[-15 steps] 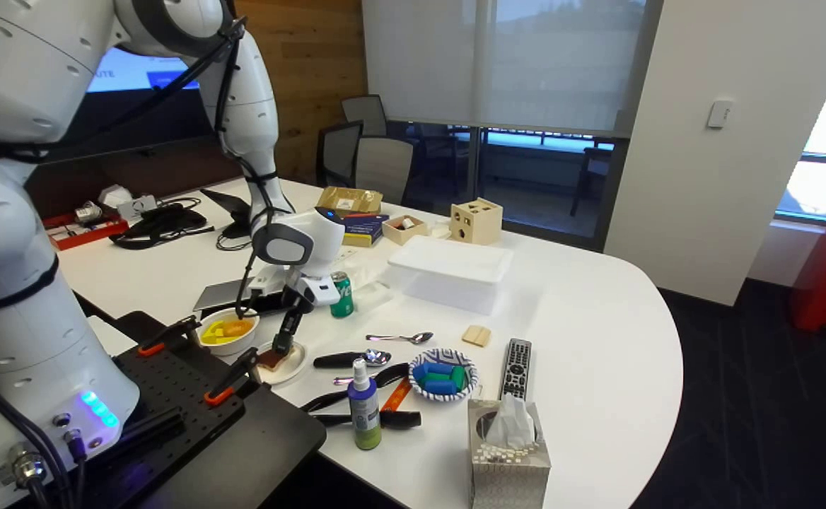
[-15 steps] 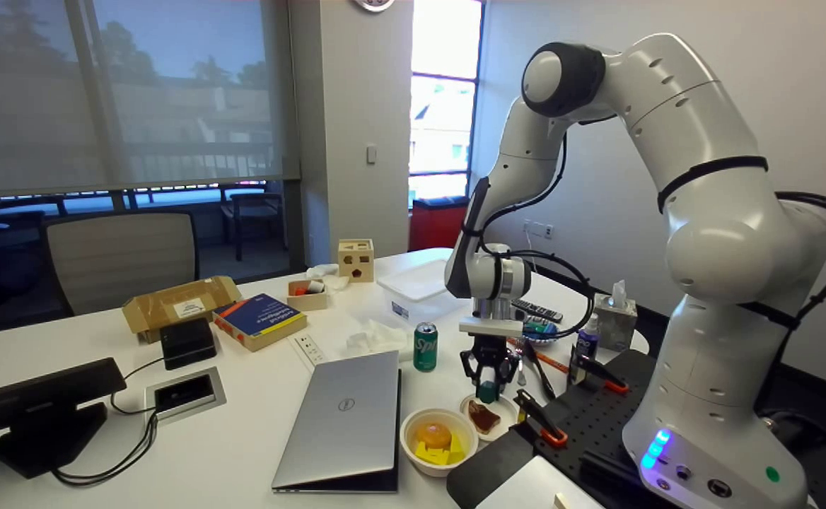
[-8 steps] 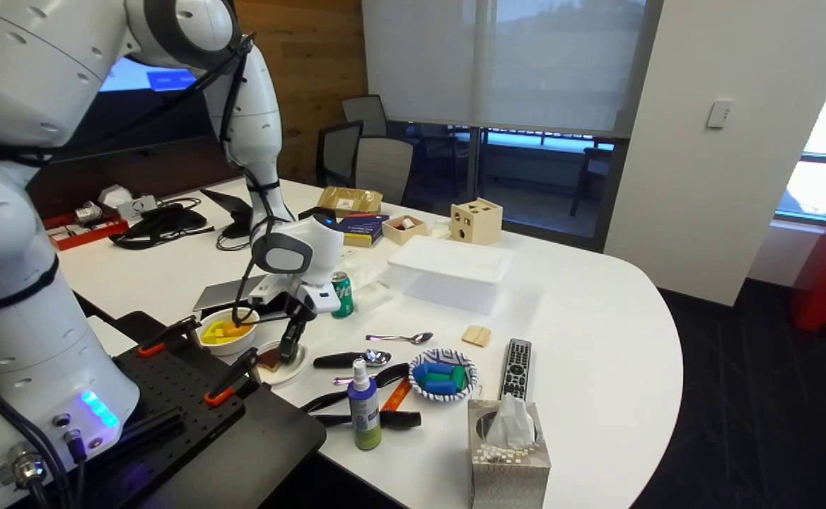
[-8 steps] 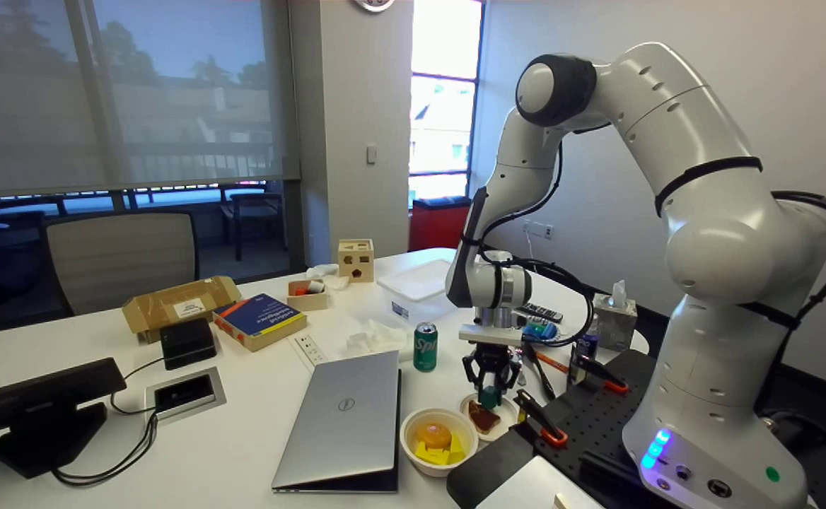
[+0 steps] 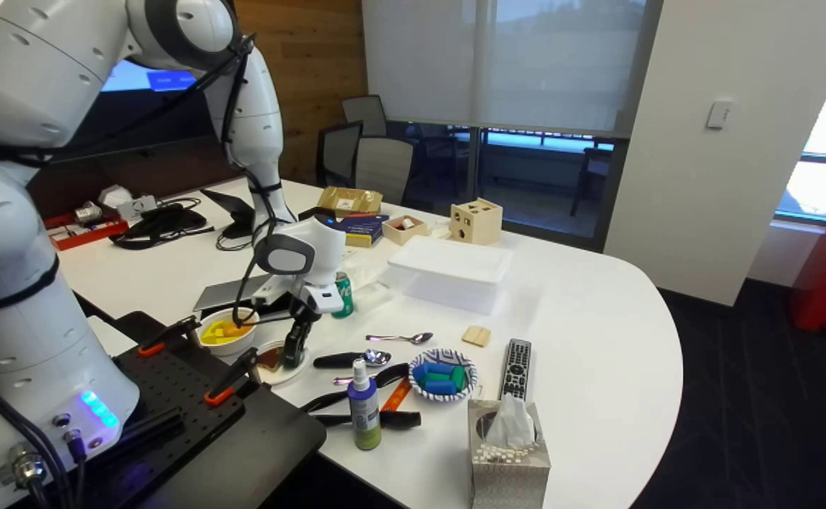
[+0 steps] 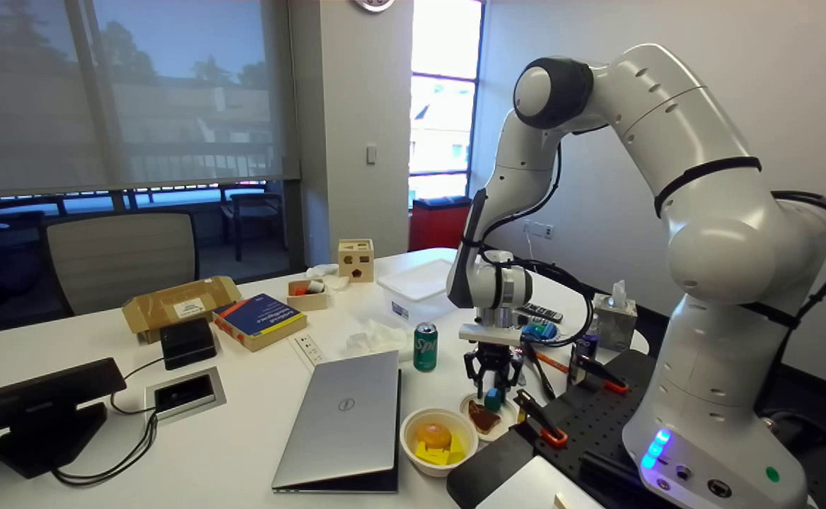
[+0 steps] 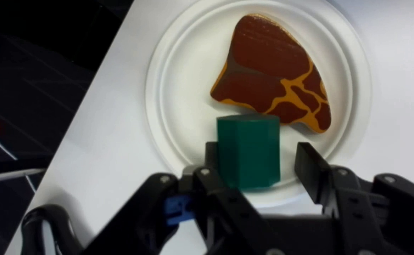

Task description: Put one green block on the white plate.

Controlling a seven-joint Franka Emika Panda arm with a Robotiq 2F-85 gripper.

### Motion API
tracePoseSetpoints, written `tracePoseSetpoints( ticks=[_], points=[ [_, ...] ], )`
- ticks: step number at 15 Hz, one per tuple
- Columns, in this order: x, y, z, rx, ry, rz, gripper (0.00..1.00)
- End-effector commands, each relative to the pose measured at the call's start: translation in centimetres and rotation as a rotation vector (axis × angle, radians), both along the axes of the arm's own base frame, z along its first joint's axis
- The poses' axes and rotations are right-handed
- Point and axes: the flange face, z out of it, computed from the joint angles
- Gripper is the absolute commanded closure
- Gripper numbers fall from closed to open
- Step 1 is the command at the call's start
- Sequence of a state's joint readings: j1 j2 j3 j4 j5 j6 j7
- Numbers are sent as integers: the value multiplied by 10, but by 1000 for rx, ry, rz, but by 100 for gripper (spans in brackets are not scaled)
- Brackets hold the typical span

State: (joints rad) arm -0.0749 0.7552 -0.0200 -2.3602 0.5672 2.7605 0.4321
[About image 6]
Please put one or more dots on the wall power socket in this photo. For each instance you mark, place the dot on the wall power socket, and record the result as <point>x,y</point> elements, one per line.
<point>541,229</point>

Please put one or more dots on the green soda can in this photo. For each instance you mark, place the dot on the green soda can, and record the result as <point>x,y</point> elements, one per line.
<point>425,347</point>

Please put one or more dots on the silver laptop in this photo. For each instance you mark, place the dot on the silver laptop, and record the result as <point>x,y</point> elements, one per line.
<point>343,418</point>

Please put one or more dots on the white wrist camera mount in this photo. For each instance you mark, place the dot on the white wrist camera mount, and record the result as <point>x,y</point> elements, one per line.
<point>487,330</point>

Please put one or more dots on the tissue box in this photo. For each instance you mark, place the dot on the tissue box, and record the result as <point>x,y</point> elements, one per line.
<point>612,326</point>

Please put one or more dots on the blue book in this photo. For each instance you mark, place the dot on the blue book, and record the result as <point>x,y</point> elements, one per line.
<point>262,318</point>

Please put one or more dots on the yellow blocks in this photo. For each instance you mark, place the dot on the yellow blocks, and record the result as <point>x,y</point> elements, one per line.
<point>436,441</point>

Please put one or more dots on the brown food piece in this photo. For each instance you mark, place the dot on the brown food piece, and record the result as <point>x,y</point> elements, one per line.
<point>479,417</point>

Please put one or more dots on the white paper sheet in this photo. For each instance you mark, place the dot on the white paper sheet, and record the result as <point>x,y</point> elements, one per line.
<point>535,487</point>

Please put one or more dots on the black mounting board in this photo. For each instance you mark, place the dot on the black mounting board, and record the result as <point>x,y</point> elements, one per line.
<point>592,424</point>

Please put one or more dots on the red bin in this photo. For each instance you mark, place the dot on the red bin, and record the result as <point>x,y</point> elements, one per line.
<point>436,226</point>

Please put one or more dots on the black remote control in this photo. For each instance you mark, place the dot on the black remote control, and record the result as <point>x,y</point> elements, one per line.
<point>545,312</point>

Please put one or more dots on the open cardboard box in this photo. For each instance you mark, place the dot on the open cardboard box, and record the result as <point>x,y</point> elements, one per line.
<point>163,312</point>

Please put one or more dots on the table power outlet panel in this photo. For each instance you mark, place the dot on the table power outlet panel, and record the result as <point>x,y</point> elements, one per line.
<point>187,391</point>

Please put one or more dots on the small black box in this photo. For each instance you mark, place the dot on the small black box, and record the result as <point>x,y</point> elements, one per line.
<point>187,343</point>

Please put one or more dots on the beige office chair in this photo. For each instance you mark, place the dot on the beige office chair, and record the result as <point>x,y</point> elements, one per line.
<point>121,258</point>

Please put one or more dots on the grey roller blind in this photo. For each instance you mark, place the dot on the grey roller blind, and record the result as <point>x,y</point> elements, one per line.
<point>149,86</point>

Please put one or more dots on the clear plastic container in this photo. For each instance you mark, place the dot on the clear plastic container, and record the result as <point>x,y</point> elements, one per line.
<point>418,287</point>

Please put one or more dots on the wall light switch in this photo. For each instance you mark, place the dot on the wall light switch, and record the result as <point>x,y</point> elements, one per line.
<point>371,155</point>

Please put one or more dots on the orange pencil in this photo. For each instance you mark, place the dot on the orange pencil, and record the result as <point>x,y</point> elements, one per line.
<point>554,359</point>

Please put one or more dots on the white card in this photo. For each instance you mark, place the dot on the white card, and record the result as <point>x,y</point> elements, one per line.
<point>307,347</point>

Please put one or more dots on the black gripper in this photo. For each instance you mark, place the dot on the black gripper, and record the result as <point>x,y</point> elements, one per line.
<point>490,356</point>

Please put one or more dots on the blue cylinder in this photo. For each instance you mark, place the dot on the blue cylinder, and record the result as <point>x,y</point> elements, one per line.
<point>588,345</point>

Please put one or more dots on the black orange clamp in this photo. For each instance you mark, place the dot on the black orange clamp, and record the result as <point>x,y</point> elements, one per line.
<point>600,370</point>
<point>541,418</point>

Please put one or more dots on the white plate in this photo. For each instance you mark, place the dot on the white plate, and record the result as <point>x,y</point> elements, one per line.
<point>511,421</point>

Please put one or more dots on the black pen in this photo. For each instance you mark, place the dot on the black pen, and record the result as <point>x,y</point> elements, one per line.
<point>541,370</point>

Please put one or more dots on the wall clock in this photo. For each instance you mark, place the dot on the wall clock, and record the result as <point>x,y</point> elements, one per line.
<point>375,4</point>

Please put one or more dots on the clear plastic bag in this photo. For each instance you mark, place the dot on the clear plastic bag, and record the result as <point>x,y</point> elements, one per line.
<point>375,338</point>

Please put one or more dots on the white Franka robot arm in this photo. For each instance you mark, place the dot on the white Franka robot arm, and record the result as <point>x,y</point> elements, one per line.
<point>713,236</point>

